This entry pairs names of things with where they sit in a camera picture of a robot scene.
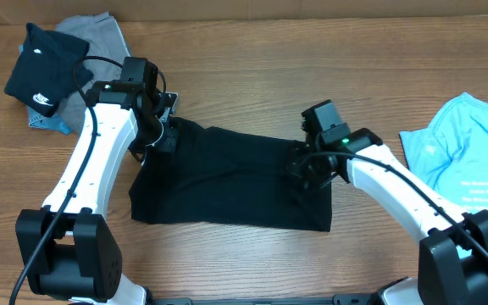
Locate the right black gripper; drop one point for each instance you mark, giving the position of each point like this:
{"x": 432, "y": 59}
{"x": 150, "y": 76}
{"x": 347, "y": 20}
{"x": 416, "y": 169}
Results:
{"x": 302, "y": 163}

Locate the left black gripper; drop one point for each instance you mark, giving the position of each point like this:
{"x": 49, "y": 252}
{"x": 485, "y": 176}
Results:
{"x": 170, "y": 143}

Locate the black t-shirt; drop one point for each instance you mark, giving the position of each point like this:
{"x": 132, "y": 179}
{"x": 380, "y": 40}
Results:
{"x": 224, "y": 177}

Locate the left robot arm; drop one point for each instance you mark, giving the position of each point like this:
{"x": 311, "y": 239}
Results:
{"x": 69, "y": 253}

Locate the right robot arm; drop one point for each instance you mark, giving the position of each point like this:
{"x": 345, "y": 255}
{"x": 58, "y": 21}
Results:
{"x": 453, "y": 243}

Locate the folded grey trousers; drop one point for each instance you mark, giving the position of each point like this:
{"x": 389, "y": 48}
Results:
{"x": 106, "y": 40}

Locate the folded blue denim garment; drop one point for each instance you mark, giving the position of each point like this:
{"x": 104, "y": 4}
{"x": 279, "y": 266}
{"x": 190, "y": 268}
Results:
{"x": 54, "y": 123}

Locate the folded black Nike garment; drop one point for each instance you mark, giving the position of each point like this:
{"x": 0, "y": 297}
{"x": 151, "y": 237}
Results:
{"x": 44, "y": 73}

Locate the light blue t-shirt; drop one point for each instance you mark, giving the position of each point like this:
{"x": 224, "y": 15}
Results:
{"x": 451, "y": 154}

